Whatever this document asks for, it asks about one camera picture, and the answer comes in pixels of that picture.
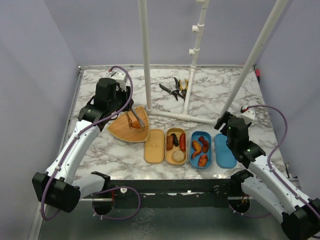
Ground black pruning shears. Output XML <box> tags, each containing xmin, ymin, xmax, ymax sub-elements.
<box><xmin>159</xmin><ymin>77</ymin><xmax>185</xmax><ymax>101</ymax></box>

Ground beige lunch box lid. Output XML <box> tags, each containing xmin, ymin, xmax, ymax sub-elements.
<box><xmin>144</xmin><ymin>129</ymin><xmax>165</xmax><ymax>164</ymax></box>

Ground orange chicken wing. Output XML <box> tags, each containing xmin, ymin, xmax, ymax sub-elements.
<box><xmin>191</xmin><ymin>140</ymin><xmax>202</xmax><ymax>159</ymax></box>

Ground red sausage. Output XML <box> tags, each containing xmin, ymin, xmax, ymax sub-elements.
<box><xmin>179</xmin><ymin>133</ymin><xmax>186</xmax><ymax>152</ymax></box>

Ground yellow handled pliers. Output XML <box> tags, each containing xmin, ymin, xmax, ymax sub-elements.
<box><xmin>178</xmin><ymin>79</ymin><xmax>189</xmax><ymax>101</ymax></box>

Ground metal food tongs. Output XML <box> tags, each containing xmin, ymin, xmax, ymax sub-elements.
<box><xmin>125</xmin><ymin>108</ymin><xmax>145</xmax><ymax>131</ymax></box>

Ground white PVC pipe frame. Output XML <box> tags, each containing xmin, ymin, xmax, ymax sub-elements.
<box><xmin>138</xmin><ymin>0</ymin><xmax>288</xmax><ymax>125</ymax></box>

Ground black sea cucumber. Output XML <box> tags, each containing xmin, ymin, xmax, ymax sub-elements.
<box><xmin>172</xmin><ymin>133</ymin><xmax>179</xmax><ymax>147</ymax></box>

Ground orange fried shrimp piece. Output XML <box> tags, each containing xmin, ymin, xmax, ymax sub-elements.
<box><xmin>131</xmin><ymin>120</ymin><xmax>141</xmax><ymax>129</ymax></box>

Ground blue lunch box base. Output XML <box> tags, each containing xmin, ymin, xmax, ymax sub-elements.
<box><xmin>189</xmin><ymin>131</ymin><xmax>213</xmax><ymax>170</ymax></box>

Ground aluminium table frame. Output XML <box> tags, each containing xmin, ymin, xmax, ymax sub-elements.
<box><xmin>27</xmin><ymin>65</ymin><xmax>316</xmax><ymax>240</ymax></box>

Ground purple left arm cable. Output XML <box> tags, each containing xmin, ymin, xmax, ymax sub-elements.
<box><xmin>40</xmin><ymin>65</ymin><xmax>142</xmax><ymax>221</ymax></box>

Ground woven bamboo basket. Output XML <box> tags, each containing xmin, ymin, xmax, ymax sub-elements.
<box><xmin>107</xmin><ymin>105</ymin><xmax>150</xmax><ymax>143</ymax></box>

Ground brown sausage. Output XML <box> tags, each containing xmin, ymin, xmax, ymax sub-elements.
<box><xmin>166</xmin><ymin>134</ymin><xmax>174</xmax><ymax>150</ymax></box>

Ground blue lunch box lid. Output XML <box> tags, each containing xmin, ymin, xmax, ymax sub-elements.
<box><xmin>214</xmin><ymin>133</ymin><xmax>237</xmax><ymax>169</ymax></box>

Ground beige lunch box base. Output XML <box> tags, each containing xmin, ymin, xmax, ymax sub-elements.
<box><xmin>164</xmin><ymin>127</ymin><xmax>187</xmax><ymax>166</ymax></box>

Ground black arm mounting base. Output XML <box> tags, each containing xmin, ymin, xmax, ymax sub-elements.
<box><xmin>91</xmin><ymin>170</ymin><xmax>253</xmax><ymax>215</ymax></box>

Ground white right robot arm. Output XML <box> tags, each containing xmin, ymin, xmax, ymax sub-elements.
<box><xmin>214</xmin><ymin>109</ymin><xmax>320</xmax><ymax>240</ymax></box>

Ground white steamed bun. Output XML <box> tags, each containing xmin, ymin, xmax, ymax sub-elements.
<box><xmin>172</xmin><ymin>150</ymin><xmax>185</xmax><ymax>163</ymax></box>

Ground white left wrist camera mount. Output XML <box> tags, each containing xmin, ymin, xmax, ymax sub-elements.
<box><xmin>109</xmin><ymin>69</ymin><xmax>128</xmax><ymax>91</ymax></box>

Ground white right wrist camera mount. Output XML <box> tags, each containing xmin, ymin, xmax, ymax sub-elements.
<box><xmin>238</xmin><ymin>106</ymin><xmax>256</xmax><ymax>125</ymax></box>

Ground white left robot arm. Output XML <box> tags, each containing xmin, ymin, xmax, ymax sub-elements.
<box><xmin>32</xmin><ymin>76</ymin><xmax>133</xmax><ymax>221</ymax></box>

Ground orange fried chicken piece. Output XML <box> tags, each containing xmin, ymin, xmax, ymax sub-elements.
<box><xmin>197</xmin><ymin>154</ymin><xmax>209</xmax><ymax>168</ymax></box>

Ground red clamp at table corner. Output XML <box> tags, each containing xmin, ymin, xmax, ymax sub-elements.
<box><xmin>254</xmin><ymin>68</ymin><xmax>260</xmax><ymax>82</ymax></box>

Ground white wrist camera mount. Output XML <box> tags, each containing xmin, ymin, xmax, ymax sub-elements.
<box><xmin>109</xmin><ymin>69</ymin><xmax>128</xmax><ymax>91</ymax></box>
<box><xmin>238</xmin><ymin>106</ymin><xmax>256</xmax><ymax>125</ymax></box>

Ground brown fried patty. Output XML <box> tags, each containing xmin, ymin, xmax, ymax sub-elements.
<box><xmin>202</xmin><ymin>141</ymin><xmax>210</xmax><ymax>153</ymax></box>

